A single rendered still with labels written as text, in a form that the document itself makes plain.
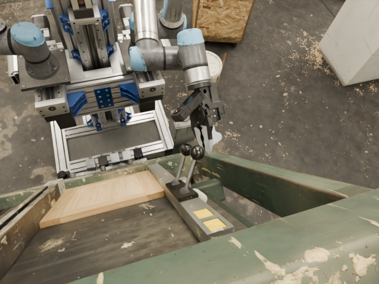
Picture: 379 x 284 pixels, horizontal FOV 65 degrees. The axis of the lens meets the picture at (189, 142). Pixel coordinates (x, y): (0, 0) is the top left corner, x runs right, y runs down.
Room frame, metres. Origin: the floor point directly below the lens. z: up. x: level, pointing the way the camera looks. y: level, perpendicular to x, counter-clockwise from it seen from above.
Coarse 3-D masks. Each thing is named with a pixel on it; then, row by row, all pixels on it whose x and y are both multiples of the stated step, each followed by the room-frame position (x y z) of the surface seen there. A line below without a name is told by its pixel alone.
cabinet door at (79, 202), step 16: (128, 176) 0.48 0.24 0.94; (144, 176) 0.46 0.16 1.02; (64, 192) 0.35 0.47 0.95; (80, 192) 0.35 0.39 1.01; (96, 192) 0.34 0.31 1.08; (112, 192) 0.33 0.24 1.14; (128, 192) 0.32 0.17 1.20; (144, 192) 0.31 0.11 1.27; (160, 192) 0.31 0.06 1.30; (64, 208) 0.22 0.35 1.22; (80, 208) 0.22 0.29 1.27; (96, 208) 0.22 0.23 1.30; (112, 208) 0.23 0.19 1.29; (48, 224) 0.15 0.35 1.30
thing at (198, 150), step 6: (192, 150) 0.35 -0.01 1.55; (198, 150) 0.35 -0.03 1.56; (204, 150) 0.36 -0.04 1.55; (192, 156) 0.34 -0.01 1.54; (198, 156) 0.34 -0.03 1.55; (192, 162) 0.33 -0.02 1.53; (192, 168) 0.31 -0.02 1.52; (186, 186) 0.27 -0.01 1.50; (180, 192) 0.26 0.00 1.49; (186, 192) 0.26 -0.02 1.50
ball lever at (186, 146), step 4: (184, 144) 0.42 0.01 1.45; (188, 144) 0.42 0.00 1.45; (180, 148) 0.40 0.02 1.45; (184, 148) 0.40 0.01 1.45; (188, 148) 0.40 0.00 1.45; (180, 152) 0.40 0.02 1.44; (184, 152) 0.39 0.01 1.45; (188, 152) 0.40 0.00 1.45; (184, 156) 0.39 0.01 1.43; (184, 160) 0.38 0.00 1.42; (180, 164) 0.37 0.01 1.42; (180, 168) 0.36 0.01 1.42; (180, 172) 0.35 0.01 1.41; (176, 176) 0.33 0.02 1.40; (172, 180) 0.33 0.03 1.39; (176, 180) 0.32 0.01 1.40; (172, 184) 0.31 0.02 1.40; (176, 184) 0.31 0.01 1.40
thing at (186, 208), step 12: (156, 168) 0.50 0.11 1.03; (168, 180) 0.36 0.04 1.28; (168, 192) 0.29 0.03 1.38; (180, 204) 0.22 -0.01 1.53; (192, 204) 0.21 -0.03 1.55; (204, 204) 0.21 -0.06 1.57; (192, 216) 0.17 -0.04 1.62; (216, 216) 0.17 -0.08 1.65; (192, 228) 0.15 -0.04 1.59; (204, 228) 0.13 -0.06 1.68; (228, 228) 0.14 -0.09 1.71; (204, 240) 0.12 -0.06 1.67
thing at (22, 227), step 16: (48, 192) 0.28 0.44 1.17; (16, 208) 0.17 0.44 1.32; (32, 208) 0.18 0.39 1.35; (48, 208) 0.22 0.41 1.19; (0, 224) 0.10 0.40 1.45; (16, 224) 0.11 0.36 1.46; (32, 224) 0.13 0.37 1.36; (0, 240) 0.06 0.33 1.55; (16, 240) 0.08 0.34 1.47; (0, 256) 0.03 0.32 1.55; (16, 256) 0.04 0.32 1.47; (0, 272) 0.01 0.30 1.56
